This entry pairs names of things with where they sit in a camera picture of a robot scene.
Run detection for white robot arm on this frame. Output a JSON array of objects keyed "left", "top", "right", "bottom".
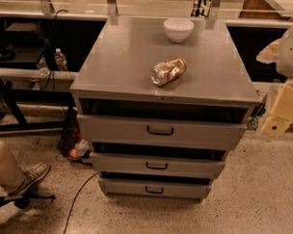
[{"left": 256, "top": 24, "right": 293, "bottom": 138}]

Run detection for black hanging cable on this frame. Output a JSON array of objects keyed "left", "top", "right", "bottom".
[{"left": 38, "top": 8, "right": 69, "bottom": 92}]

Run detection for black stand frame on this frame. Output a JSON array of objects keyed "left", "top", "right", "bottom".
[{"left": 0, "top": 78, "right": 74, "bottom": 133}]

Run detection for black floor cable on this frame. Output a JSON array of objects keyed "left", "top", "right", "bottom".
[{"left": 61, "top": 170, "right": 99, "bottom": 234}]

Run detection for clear water bottle left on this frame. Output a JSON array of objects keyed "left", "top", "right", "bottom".
[{"left": 37, "top": 57, "right": 50, "bottom": 77}]

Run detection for black chair base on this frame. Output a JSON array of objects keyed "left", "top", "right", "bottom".
[{"left": 0, "top": 189, "right": 56, "bottom": 209}]

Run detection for grey sneaker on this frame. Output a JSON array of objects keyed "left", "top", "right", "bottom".
[{"left": 10, "top": 162, "right": 50, "bottom": 195}]

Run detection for person leg khaki trousers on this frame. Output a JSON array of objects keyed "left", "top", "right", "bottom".
[{"left": 0, "top": 141, "right": 26, "bottom": 194}]

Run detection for clear water bottle right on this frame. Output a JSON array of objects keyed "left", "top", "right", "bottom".
[{"left": 54, "top": 48, "right": 68, "bottom": 72}]

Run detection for grey top drawer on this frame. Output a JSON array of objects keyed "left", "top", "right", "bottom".
[{"left": 77, "top": 115, "right": 247, "bottom": 151}]

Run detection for grey bottom drawer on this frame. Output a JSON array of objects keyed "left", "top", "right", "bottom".
[{"left": 99, "top": 178, "right": 211, "bottom": 200}]

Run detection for snack bags pile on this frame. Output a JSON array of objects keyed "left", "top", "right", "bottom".
[{"left": 59, "top": 111, "right": 91, "bottom": 164}]

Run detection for grey metal drawer cabinet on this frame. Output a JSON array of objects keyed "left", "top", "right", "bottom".
[{"left": 70, "top": 17, "right": 259, "bottom": 186}]

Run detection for clear water bottle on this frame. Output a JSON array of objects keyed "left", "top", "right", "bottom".
[
  {"left": 37, "top": 57, "right": 50, "bottom": 77},
  {"left": 54, "top": 48, "right": 68, "bottom": 72}
]

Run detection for grey drawer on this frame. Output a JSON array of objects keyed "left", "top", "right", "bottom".
[
  {"left": 90, "top": 153, "right": 225, "bottom": 179},
  {"left": 77, "top": 115, "right": 247, "bottom": 151},
  {"left": 99, "top": 178, "right": 211, "bottom": 200}
]

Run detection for white ceramic bowl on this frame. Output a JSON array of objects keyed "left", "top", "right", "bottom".
[{"left": 163, "top": 17, "right": 194, "bottom": 43}]

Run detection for metal latch bracket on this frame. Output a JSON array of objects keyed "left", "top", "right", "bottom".
[{"left": 248, "top": 92, "right": 267, "bottom": 130}]

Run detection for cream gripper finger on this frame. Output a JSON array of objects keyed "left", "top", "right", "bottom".
[
  {"left": 256, "top": 39, "right": 280, "bottom": 65},
  {"left": 260, "top": 116, "right": 291, "bottom": 138}
]

